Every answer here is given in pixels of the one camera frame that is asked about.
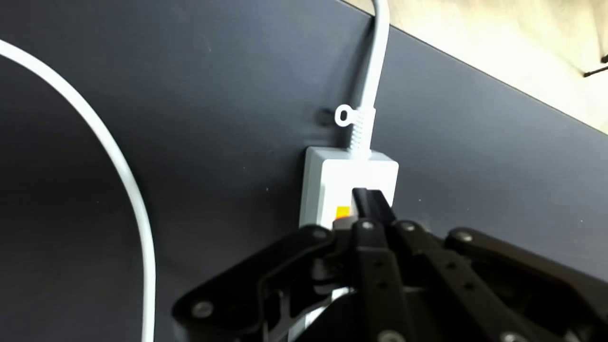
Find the white power strip cable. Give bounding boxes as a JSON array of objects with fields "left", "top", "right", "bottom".
[{"left": 330, "top": 0, "right": 393, "bottom": 155}]

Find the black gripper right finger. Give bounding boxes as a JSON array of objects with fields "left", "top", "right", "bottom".
[{"left": 349, "top": 185, "right": 608, "bottom": 342}]

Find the white kettle power cable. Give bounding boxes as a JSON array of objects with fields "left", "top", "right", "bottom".
[{"left": 0, "top": 39, "right": 159, "bottom": 342}]

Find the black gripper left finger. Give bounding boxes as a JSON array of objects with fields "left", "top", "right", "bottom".
[{"left": 169, "top": 217, "right": 406, "bottom": 342}]

